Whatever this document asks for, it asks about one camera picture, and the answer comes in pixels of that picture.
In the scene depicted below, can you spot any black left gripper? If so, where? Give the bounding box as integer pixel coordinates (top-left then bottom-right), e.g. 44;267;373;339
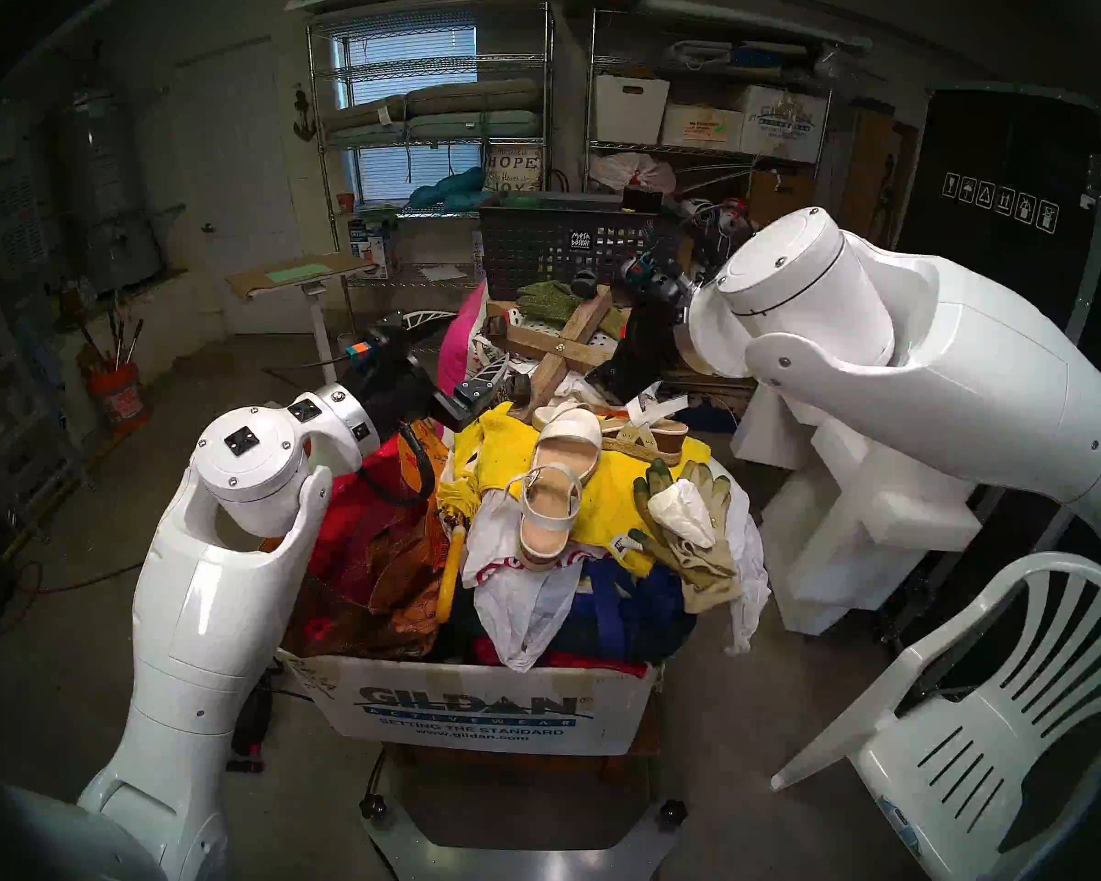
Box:
347;309;513;433

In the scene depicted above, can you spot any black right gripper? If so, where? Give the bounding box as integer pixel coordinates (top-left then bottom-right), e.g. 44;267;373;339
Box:
589;253;700;407

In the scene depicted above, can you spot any white strap wedge sandal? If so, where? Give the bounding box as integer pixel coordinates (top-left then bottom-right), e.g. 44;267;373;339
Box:
505;407;603;571
601;384;691;467

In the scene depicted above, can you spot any pink pillow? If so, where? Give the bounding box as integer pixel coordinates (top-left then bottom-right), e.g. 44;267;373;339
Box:
436;283;489;398

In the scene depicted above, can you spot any wooden cross caster dolly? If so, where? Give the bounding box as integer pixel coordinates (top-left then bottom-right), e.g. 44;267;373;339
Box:
484;287;620;421

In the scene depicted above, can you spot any green knit glove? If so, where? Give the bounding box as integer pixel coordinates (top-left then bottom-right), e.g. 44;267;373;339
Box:
514;280;625;339

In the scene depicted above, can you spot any black mesh basket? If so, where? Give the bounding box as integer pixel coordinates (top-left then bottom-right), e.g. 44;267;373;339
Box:
477;191;691;304

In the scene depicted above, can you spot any blue white appliance box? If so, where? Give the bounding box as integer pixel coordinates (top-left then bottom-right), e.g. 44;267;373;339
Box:
347;214;405;279

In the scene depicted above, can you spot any teal cushion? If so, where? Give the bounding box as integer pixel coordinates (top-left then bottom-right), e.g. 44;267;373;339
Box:
408;166;487;212

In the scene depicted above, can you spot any white overbed table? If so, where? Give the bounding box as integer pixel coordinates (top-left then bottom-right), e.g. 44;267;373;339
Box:
225;251;382;385

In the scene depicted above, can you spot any yellow terry towel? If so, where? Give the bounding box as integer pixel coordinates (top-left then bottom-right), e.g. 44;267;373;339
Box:
454;402;712;577

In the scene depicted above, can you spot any white crumpled cloth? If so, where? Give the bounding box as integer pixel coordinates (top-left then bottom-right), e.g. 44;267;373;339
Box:
647;480;718;550

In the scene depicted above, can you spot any HOPE word sign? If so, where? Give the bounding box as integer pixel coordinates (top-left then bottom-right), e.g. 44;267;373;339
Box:
483;145;544;194

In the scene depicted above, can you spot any labelled cardboard box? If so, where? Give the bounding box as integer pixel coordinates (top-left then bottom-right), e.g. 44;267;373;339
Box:
661;104;746;152

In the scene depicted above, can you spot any green bench cushion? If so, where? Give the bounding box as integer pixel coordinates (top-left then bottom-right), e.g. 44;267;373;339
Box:
323;110;544;148

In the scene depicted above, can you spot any red orange floral tote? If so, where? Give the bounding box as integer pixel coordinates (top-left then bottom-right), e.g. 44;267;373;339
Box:
266;418;464;660

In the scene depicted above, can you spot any white storage box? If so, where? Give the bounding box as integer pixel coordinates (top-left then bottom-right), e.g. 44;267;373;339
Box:
595;73;671;146

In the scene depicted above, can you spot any beige green-tipped work glove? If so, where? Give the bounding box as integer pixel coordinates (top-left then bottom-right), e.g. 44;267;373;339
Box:
629;460;740;616

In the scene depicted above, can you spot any beige bench cushion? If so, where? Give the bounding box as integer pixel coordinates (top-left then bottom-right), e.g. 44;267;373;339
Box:
319;79;542;132

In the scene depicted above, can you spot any thin white plastic sheet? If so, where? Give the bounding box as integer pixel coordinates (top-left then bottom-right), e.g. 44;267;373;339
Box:
720;485;772;655

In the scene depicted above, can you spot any small white Gildan carton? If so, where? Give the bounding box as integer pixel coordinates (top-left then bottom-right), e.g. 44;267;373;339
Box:
739;83;829;164

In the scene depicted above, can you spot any white door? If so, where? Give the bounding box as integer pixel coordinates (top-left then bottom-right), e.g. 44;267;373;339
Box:
170;39;308;334

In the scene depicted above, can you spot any white red-logo plastic bag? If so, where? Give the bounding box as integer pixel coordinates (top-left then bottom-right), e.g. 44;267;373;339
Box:
459;485;627;671

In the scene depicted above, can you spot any blue fabric bag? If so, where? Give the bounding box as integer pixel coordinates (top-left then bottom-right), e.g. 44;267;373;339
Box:
550;558;698;664

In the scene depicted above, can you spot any window with blinds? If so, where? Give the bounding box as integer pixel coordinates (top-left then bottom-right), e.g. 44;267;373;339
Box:
335;26;483;201

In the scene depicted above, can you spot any orange plastic bucket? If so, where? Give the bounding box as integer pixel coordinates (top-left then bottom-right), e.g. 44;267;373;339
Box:
89;361;148;430

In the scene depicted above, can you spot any large white Gildan carton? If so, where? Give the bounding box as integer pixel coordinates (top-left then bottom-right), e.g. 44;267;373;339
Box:
275;645;662;758

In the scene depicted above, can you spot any grey water heater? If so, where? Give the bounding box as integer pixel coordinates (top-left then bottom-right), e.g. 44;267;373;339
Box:
60;81;166;293

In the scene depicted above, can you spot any black flight case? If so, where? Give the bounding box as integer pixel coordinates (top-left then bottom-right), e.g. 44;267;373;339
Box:
890;85;1101;385

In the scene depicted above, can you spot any aluminium step ladder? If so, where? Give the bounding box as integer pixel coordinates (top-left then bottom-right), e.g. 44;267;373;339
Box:
0;273;93;522

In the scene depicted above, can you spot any white plastic chair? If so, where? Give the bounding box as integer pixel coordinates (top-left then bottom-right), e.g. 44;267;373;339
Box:
771;551;1101;881

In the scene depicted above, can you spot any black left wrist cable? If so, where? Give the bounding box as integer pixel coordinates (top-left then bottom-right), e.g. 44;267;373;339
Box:
358;420;438;508

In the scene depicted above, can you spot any chrome wire shelving rack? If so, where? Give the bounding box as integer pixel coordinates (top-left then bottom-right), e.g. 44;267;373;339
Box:
583;7;836;247
307;3;556;352

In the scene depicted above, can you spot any floor power cable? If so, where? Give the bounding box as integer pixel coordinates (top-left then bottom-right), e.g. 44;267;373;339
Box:
0;558;143;641

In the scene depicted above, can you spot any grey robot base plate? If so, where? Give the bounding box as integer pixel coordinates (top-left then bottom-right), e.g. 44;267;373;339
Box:
360;751;689;881

